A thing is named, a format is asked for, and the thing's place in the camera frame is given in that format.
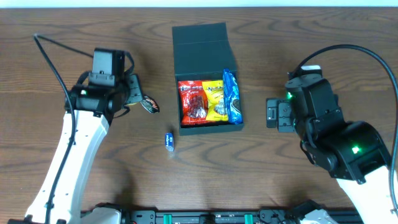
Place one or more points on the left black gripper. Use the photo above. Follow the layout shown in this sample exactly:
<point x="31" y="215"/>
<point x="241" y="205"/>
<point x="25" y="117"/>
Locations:
<point x="135" y="90"/>

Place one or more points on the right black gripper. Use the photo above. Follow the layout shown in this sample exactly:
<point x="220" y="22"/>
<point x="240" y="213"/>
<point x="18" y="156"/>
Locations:
<point x="280" y="112"/>

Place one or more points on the blue Oreo cookie pack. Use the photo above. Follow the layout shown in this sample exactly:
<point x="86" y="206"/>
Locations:
<point x="231" y="97"/>

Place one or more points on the yellow snack bag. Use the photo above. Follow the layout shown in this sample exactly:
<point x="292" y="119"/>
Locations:
<point x="214" y="91"/>

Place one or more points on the red snack bag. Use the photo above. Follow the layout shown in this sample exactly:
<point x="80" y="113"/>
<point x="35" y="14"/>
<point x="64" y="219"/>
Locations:
<point x="194" y="102"/>

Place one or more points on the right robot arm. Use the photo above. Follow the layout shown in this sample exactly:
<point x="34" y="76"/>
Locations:
<point x="352" y="152"/>

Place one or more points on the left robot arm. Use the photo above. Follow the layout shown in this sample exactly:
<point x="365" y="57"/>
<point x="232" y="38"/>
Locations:
<point x="90" y="105"/>

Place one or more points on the black Mars candy wrapper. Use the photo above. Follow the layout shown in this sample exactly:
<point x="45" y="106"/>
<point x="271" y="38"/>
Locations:
<point x="150" y="105"/>

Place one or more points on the blue Eclipse mint tin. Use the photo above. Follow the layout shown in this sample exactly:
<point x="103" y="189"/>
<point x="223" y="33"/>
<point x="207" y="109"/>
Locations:
<point x="169" y="142"/>

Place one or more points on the black open gift box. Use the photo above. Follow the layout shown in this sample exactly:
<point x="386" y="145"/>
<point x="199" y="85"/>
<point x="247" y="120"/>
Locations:
<point x="202" y="52"/>

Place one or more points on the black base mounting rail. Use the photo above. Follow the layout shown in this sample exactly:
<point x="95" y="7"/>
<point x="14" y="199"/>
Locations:
<point x="307" y="212"/>

